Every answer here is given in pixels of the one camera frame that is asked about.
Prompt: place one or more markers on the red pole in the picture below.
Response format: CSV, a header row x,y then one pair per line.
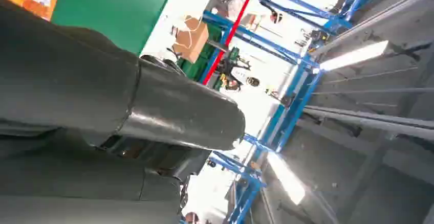
x,y
234,26

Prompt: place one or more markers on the brown cardboard box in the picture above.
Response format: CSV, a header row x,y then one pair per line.
x,y
191,39

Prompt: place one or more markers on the ceiling light panel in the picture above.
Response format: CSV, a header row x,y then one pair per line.
x,y
286,178
352,56

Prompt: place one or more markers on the green plastic crate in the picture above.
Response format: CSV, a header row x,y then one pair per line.
x,y
200,63

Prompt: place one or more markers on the green table mat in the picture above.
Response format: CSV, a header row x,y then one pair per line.
x,y
112,9

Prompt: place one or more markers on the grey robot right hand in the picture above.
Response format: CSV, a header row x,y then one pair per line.
x,y
84,114

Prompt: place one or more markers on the blue metal rack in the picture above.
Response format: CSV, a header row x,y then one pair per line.
x,y
295,104

